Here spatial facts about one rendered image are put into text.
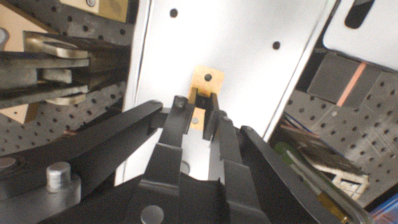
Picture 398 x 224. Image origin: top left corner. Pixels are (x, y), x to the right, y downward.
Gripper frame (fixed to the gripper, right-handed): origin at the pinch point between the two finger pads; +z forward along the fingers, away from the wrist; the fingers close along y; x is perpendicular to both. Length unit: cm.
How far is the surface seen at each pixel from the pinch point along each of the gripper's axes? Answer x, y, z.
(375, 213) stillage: -77, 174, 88
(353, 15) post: 16.3, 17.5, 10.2
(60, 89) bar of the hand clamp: -1.0, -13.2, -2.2
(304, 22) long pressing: 12.2, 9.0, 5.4
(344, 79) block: 7.8, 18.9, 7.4
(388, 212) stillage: -74, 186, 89
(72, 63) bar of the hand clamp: 1.4, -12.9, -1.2
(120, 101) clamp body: -14.9, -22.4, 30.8
